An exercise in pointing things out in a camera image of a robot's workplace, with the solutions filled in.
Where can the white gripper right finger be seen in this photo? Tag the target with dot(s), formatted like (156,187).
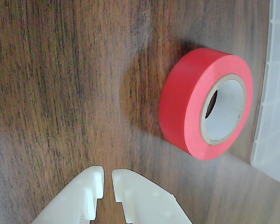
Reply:
(144,203)

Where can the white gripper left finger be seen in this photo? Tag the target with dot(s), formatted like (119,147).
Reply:
(72,198)

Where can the red tape roll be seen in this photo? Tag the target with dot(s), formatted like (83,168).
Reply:
(177,98)

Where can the clear plastic box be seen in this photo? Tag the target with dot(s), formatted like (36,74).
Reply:
(275,105)

